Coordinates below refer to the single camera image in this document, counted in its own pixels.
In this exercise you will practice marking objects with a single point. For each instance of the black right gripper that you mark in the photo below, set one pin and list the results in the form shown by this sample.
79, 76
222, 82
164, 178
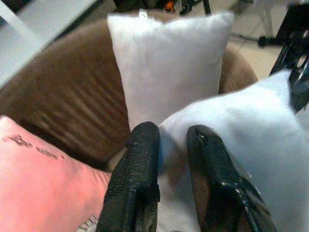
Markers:
294, 36

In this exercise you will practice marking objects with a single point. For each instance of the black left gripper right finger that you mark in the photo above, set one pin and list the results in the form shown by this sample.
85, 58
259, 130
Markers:
217, 183

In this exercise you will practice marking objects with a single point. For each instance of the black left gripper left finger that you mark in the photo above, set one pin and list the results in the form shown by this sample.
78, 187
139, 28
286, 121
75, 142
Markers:
135, 174

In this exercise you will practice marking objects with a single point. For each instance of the grey square pillow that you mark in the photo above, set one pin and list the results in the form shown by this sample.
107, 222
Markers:
169, 60
253, 133

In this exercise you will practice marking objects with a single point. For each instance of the pink plush pillow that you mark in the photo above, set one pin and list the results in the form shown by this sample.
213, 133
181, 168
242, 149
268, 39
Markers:
36, 181

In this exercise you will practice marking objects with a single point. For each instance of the brown round velvet armchair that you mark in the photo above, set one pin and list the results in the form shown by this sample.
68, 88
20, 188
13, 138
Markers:
60, 91

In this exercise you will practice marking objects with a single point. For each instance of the red and black device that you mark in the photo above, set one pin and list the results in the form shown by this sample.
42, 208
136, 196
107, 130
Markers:
170, 6

